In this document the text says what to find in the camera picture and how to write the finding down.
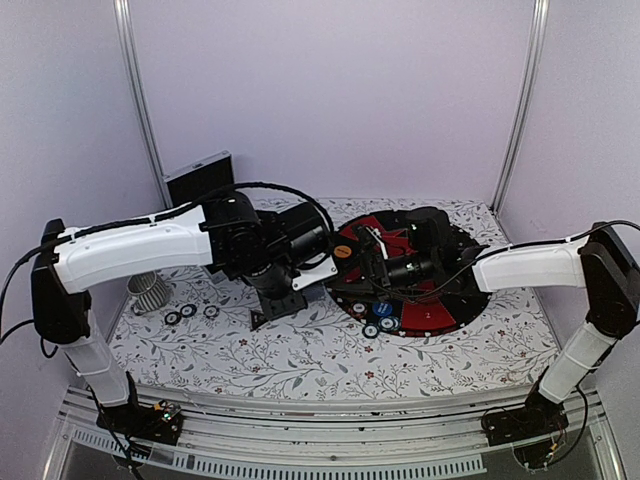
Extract floral tablecloth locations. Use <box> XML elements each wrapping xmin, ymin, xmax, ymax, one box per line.
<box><xmin>99</xmin><ymin>197</ymin><xmax>561</xmax><ymax>401</ymax></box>

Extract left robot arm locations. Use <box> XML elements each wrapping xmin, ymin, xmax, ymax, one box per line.
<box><xmin>30</xmin><ymin>185</ymin><xmax>338</xmax><ymax>434</ymax></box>

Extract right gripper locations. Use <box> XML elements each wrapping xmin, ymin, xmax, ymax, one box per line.
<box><xmin>338</xmin><ymin>250</ymin><xmax>438</xmax><ymax>304</ymax></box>

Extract round red black poker mat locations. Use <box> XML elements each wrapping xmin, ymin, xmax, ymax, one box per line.
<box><xmin>327</xmin><ymin>220</ymin><xmax>490</xmax><ymax>337</ymax></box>

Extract blue small blind button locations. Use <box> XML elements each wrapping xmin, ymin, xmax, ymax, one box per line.
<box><xmin>372</xmin><ymin>302</ymin><xmax>394</xmax><ymax>318</ymax></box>

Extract green poker chip stack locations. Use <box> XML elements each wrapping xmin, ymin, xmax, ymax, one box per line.
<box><xmin>180</xmin><ymin>304</ymin><xmax>197</xmax><ymax>318</ymax></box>

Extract aluminium frame post left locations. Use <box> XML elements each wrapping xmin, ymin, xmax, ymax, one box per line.
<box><xmin>113</xmin><ymin>0</ymin><xmax>171</xmax><ymax>207</ymax></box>

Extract ribbed metal cup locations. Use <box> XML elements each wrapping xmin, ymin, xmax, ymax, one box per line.
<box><xmin>127</xmin><ymin>271</ymin><xmax>171</xmax><ymax>315</ymax></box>

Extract blue chips off mat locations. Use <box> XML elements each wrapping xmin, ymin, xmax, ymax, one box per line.
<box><xmin>362</xmin><ymin>324</ymin><xmax>379</xmax><ymax>339</ymax></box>

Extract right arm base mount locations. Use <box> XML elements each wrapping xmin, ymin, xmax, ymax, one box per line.
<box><xmin>480</xmin><ymin>399</ymin><xmax>569</xmax><ymax>446</ymax></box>

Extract orange big blind button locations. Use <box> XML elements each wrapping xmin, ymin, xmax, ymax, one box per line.
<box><xmin>333</xmin><ymin>245</ymin><xmax>353</xmax><ymax>259</ymax></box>

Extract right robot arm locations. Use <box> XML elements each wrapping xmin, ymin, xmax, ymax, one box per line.
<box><xmin>337</xmin><ymin>207</ymin><xmax>639</xmax><ymax>436</ymax></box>

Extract triangular all in marker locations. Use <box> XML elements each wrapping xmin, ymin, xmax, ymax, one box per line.
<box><xmin>250</xmin><ymin>310</ymin><xmax>268</xmax><ymax>331</ymax></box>

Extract green chips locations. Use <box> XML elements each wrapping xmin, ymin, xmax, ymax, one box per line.
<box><xmin>378</xmin><ymin>316</ymin><xmax>400</xmax><ymax>332</ymax></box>

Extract red chips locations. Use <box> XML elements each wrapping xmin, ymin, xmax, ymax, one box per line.
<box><xmin>351</xmin><ymin>302</ymin><xmax>367</xmax><ymax>319</ymax></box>

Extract red poker chip stack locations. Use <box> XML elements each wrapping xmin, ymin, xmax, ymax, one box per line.
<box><xmin>164</xmin><ymin>311</ymin><xmax>182</xmax><ymax>326</ymax></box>

